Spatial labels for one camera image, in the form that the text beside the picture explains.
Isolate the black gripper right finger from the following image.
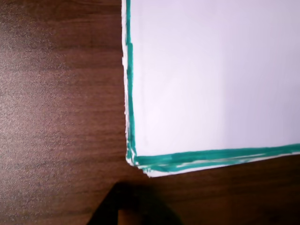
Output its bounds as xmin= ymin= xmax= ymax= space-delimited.
xmin=114 ymin=182 xmax=186 ymax=225

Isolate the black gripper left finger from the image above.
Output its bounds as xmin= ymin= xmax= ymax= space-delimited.
xmin=87 ymin=182 xmax=120 ymax=225

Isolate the white paper sheet green border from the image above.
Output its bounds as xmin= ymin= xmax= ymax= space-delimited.
xmin=121 ymin=0 xmax=300 ymax=178

